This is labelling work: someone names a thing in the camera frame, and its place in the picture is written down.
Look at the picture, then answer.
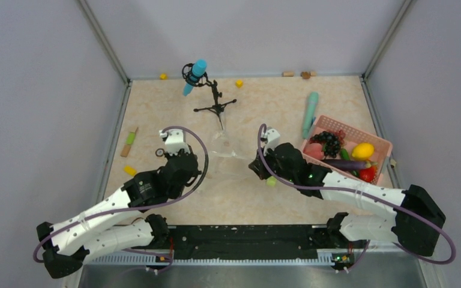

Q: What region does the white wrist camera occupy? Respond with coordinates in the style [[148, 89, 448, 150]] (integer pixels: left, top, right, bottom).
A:
[[260, 127, 280, 156], [159, 129, 190, 157]]

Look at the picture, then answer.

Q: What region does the yellow block near left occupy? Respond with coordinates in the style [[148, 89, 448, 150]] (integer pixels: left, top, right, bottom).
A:
[[123, 166, 137, 176]]

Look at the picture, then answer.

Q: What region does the black grape bunch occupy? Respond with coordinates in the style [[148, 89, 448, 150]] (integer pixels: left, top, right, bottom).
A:
[[309, 131, 342, 158]]

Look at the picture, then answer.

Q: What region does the green cucumber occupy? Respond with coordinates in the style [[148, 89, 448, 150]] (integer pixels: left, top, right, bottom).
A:
[[340, 148, 351, 161]]

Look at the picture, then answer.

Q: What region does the green and wood block stick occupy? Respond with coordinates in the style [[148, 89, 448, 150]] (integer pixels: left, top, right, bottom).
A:
[[120, 126, 139, 158]]

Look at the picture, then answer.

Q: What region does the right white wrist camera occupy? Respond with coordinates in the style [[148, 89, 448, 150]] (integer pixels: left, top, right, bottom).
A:
[[260, 127, 280, 156]]

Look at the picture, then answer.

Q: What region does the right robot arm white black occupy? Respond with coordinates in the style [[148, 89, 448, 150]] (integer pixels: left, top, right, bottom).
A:
[[249, 143, 446, 257]]

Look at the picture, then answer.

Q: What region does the teal cylinder tube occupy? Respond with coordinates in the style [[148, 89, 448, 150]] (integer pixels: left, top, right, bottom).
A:
[[302, 92, 319, 139]]

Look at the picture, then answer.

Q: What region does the pink plastic basket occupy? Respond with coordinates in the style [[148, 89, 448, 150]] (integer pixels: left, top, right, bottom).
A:
[[300, 115, 393, 185]]

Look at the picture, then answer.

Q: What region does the clear zip top bag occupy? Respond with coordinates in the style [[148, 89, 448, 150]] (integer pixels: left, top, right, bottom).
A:
[[208, 130, 252, 179]]

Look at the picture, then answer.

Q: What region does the lime green toy brick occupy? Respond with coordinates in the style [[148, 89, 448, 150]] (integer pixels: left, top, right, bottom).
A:
[[266, 176, 277, 187]]

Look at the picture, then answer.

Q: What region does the red grape bunch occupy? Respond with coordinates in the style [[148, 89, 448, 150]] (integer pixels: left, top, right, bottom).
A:
[[335, 130, 346, 140]]

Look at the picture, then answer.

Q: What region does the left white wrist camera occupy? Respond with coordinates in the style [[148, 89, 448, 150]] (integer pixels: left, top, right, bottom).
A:
[[159, 129, 190, 157]]

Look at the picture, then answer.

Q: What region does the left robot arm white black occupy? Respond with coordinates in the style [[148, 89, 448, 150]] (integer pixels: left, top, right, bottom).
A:
[[35, 153, 209, 279]]

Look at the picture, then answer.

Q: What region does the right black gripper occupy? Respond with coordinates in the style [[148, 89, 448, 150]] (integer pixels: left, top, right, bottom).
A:
[[250, 143, 297, 182]]

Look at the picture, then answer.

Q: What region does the blue microphone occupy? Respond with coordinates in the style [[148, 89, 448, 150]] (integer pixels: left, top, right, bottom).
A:
[[182, 59, 207, 97]]

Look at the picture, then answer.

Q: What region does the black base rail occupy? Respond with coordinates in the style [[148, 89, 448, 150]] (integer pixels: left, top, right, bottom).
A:
[[162, 224, 336, 260]]

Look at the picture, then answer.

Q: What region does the red pepper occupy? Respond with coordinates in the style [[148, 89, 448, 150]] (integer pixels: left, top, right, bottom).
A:
[[358, 166, 377, 183]]

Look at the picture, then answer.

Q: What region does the yellow lemon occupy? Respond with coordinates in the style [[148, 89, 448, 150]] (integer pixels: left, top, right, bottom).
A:
[[351, 142, 375, 161]]

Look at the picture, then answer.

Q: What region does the wooden cork cylinder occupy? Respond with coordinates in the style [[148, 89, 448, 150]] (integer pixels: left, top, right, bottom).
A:
[[282, 71, 295, 77]]

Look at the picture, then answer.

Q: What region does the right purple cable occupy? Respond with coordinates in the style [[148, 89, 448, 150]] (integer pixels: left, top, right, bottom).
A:
[[257, 123, 457, 266]]

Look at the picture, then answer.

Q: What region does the poker chip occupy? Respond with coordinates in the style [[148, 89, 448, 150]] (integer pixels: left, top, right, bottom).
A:
[[155, 148, 165, 157]]

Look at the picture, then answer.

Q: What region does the purple eggplant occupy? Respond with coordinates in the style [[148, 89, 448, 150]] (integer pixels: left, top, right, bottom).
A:
[[322, 159, 377, 171]]

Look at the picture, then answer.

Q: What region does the brown wooden piece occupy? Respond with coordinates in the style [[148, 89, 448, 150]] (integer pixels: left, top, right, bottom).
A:
[[300, 71, 317, 80]]

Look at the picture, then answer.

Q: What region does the black microphone tripod stand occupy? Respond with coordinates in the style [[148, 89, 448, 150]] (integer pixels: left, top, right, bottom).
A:
[[193, 72, 237, 130]]

